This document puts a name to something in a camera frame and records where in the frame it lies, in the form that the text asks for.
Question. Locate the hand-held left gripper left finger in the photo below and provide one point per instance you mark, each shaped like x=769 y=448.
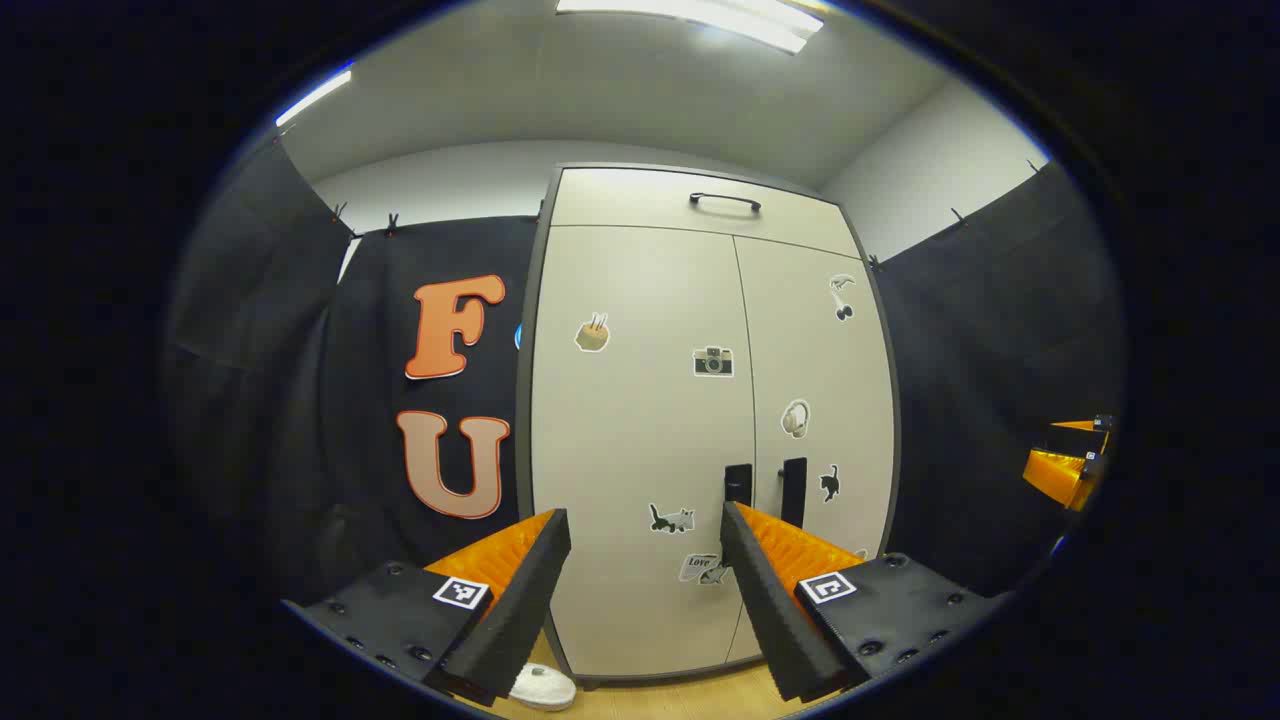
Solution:
x=520 y=610

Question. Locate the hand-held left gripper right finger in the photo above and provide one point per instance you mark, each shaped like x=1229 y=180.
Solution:
x=770 y=620

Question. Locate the white slipper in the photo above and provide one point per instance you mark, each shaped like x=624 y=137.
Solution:
x=545 y=688

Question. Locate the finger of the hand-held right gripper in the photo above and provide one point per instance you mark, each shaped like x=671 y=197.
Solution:
x=1060 y=475
x=1085 y=425

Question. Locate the grey double-door shoe cabinet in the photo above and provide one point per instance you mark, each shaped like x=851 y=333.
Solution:
x=524 y=400

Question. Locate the grey cabinet door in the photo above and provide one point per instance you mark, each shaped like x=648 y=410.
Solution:
x=820 y=350
x=620 y=450

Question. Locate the light wooden base board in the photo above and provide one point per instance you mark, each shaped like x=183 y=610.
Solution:
x=660 y=702

